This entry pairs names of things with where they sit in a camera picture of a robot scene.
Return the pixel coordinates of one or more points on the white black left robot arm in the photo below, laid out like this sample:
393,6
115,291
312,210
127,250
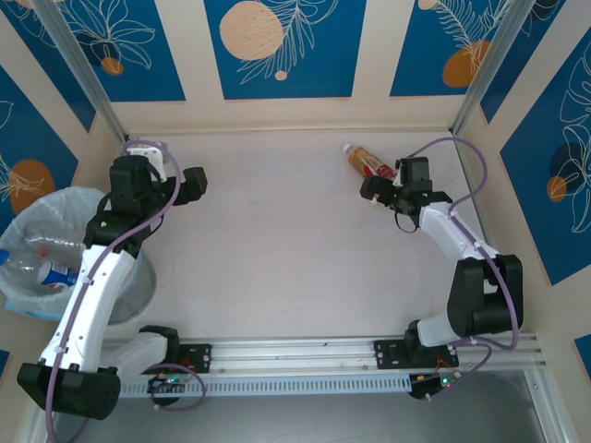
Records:
92,300

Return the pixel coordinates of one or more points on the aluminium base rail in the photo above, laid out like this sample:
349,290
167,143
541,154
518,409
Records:
295,353

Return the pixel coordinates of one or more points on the aluminium frame post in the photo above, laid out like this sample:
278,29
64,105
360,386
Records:
498,60
82,60

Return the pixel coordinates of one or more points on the light blue plastic bag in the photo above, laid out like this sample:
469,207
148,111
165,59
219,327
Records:
32,310

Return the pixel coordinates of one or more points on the Pepsi bottle with blue cap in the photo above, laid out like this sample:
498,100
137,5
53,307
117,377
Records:
60,277

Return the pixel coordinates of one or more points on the tea bottle yellow red label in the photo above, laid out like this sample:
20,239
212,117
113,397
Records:
365,159

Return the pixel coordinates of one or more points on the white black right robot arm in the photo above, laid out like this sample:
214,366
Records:
443,231

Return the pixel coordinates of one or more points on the clear bottle with red cap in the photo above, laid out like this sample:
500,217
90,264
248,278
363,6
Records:
51,244

